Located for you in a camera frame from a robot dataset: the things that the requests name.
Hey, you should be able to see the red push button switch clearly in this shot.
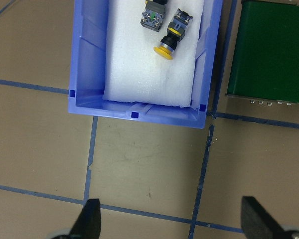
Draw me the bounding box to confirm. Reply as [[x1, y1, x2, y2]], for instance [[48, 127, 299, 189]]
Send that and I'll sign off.
[[140, 0, 168, 32]]

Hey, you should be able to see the green conveyor belt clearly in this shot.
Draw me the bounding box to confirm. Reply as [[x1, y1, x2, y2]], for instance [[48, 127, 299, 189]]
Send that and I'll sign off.
[[227, 0, 299, 104]]

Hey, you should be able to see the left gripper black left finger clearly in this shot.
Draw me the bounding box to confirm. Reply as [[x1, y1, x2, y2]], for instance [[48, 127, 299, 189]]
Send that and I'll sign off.
[[69, 199, 101, 239]]

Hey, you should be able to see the yellow push button switch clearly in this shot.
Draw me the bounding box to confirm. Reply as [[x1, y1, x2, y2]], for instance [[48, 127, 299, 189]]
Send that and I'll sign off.
[[153, 8, 193, 60]]

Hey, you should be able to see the white foam pad left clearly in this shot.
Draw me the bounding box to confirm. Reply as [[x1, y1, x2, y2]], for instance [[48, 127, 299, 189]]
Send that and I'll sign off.
[[103, 0, 205, 107]]

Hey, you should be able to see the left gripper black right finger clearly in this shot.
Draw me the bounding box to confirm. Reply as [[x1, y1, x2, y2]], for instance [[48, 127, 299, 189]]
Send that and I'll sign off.
[[240, 196, 285, 239]]

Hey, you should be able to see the blue plastic bin left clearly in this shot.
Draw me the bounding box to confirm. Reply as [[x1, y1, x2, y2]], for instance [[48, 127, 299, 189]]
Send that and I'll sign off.
[[67, 0, 222, 128]]

